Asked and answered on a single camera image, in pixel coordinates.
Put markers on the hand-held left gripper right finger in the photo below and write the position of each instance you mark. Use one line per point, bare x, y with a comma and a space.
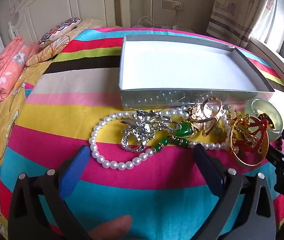
206, 170

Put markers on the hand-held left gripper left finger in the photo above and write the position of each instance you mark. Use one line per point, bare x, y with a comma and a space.
74, 172

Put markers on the pale green jade bangle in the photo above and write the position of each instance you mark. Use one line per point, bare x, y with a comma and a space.
274, 116

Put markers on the silver rhinestone brooch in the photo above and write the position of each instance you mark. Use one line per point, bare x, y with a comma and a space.
142, 130

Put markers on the grey cardboard box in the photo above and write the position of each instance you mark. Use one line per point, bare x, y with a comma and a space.
176, 65

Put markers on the person's left hand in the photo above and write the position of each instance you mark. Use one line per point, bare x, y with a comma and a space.
114, 227

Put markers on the striped colourful blanket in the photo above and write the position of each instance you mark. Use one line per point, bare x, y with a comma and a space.
57, 117

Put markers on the yellow floral bed sheet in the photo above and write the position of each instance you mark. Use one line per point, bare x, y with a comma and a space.
2, 122

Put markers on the pink floral quilt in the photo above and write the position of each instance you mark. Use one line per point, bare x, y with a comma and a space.
2, 72

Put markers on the printed curtain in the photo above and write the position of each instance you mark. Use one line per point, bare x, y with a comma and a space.
234, 12

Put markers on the patterned blue red pillow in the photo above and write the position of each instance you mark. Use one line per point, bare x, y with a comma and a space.
59, 30

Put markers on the beige pillow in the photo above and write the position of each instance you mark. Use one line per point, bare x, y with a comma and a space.
94, 23

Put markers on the white headboard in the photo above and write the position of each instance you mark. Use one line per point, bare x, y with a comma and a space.
57, 2

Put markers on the white pole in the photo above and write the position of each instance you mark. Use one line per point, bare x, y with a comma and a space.
152, 2

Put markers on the wall outlet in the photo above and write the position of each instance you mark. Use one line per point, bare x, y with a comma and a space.
173, 5

